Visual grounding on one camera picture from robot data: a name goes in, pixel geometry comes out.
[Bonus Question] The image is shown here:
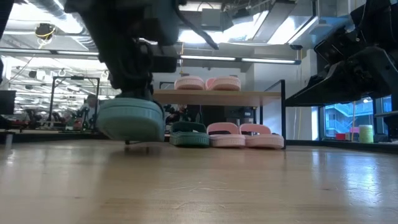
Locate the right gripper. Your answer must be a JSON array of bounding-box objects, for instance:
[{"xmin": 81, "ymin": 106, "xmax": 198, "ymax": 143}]
[{"xmin": 285, "ymin": 37, "xmax": 398, "ymax": 107}]

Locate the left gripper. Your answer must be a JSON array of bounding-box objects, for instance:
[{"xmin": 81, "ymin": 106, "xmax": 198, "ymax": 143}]
[{"xmin": 102, "ymin": 0, "xmax": 183, "ymax": 100}]

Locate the green slide sandal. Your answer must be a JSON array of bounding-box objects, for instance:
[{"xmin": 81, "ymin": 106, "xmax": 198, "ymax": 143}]
[
  {"xmin": 95, "ymin": 97, "xmax": 166, "ymax": 143},
  {"xmin": 169, "ymin": 121, "xmax": 211, "ymax": 148}
]

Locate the pink slide sandal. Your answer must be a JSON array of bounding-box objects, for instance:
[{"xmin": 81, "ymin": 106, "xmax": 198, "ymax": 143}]
[
  {"xmin": 206, "ymin": 121, "xmax": 246, "ymax": 148},
  {"xmin": 239, "ymin": 123, "xmax": 285, "ymax": 150},
  {"xmin": 205, "ymin": 75, "xmax": 242, "ymax": 92},
  {"xmin": 174, "ymin": 75, "xmax": 206, "ymax": 91}
]

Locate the light green cylinder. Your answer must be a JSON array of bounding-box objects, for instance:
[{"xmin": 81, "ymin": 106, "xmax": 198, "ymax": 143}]
[{"xmin": 359, "ymin": 124, "xmax": 374, "ymax": 144}]

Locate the person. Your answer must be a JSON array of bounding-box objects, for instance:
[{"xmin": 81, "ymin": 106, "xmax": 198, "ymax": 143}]
[{"xmin": 79, "ymin": 94, "xmax": 100, "ymax": 130}]

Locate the long linear ceiling light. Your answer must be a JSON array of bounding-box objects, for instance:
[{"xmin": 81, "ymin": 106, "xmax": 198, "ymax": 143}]
[{"xmin": 0, "ymin": 48, "xmax": 302, "ymax": 65}]

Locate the black ceiling device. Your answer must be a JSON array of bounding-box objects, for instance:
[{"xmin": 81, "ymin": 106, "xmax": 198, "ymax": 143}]
[{"xmin": 34, "ymin": 22, "xmax": 57, "ymax": 40}]

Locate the grey ceiling box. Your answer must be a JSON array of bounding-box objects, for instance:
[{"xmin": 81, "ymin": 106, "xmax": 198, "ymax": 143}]
[{"xmin": 201, "ymin": 8, "xmax": 222, "ymax": 27}]

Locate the black background monitor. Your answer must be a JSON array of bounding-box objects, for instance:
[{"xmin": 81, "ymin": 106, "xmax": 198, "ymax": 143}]
[{"xmin": 0, "ymin": 90, "xmax": 16, "ymax": 115}]

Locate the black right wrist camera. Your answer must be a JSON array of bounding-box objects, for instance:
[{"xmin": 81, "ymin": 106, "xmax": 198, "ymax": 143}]
[{"xmin": 313, "ymin": 24, "xmax": 369, "ymax": 65}]

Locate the black background rig frame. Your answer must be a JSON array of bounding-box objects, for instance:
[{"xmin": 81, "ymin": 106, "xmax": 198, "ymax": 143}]
[{"xmin": 50, "ymin": 76, "xmax": 101, "ymax": 131}]

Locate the silver rectangular air duct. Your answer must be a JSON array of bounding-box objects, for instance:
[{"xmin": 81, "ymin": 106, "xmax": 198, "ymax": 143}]
[{"xmin": 248, "ymin": 0, "xmax": 352, "ymax": 50}]

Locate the black camera cable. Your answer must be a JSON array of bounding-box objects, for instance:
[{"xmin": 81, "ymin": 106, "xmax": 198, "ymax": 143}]
[{"xmin": 174, "ymin": 0, "xmax": 220, "ymax": 50}]

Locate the wooden shelf with black frame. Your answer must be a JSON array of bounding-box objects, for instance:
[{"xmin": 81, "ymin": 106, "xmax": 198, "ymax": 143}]
[{"xmin": 152, "ymin": 79, "xmax": 287, "ymax": 150}]

